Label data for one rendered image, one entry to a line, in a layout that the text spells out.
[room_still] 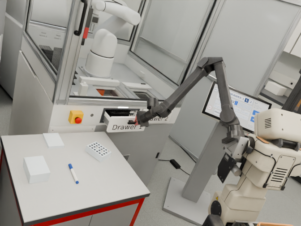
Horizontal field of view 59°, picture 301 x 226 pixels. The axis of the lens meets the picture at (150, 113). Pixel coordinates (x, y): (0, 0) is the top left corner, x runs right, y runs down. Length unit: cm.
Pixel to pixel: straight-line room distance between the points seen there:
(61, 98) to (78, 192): 55
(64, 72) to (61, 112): 25
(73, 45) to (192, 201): 190
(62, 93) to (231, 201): 109
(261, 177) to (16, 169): 116
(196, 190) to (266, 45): 163
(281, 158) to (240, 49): 193
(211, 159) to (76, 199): 149
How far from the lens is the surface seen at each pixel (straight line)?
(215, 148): 244
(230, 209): 157
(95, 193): 134
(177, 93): 157
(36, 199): 127
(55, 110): 162
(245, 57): 311
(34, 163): 136
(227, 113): 138
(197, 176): 259
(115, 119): 167
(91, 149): 155
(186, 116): 351
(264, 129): 141
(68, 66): 151
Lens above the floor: 167
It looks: 23 degrees down
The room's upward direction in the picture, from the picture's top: 21 degrees clockwise
